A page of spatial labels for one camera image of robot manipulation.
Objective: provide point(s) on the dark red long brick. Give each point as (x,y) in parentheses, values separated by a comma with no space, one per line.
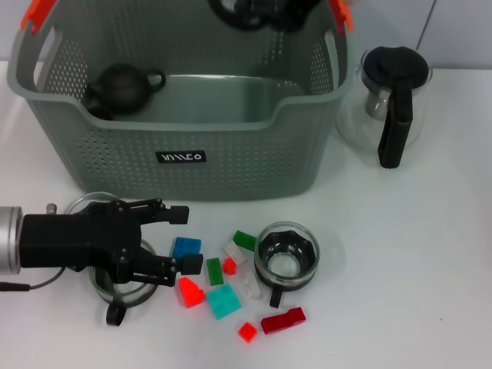
(282,321)

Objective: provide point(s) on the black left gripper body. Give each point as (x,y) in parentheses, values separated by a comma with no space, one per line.
(77,240)

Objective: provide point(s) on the narrow green toy brick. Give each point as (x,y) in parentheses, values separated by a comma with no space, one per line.
(215,272)

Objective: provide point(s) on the translucent white toy brick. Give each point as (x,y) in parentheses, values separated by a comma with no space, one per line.
(250,286)

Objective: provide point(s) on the wide green toy brick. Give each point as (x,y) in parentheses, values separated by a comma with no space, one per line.
(244,240)

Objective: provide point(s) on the orange-red sloped toy brick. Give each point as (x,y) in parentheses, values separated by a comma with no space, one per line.
(188,294)

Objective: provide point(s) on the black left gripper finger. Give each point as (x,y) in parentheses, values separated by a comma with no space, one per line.
(177,215)
(190,264)

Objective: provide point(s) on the teal toy brick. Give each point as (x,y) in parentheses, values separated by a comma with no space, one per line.
(223,301)

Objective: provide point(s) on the grey perforated storage bin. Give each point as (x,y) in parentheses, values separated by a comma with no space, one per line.
(230,161)

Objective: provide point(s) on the glass jar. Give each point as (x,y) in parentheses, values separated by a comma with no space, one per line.
(115,316)

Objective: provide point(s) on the tiny red toy brick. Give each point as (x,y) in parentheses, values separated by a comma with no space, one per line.
(230,266)

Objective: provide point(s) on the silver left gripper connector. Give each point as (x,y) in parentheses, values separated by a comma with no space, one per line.
(52,208)

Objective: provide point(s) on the small orange-red square brick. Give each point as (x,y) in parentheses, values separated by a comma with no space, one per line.
(247,331)

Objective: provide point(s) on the blue toy brick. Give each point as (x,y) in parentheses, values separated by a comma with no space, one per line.
(184,246)

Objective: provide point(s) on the black clay teapot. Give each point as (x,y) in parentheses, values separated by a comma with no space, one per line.
(123,90)

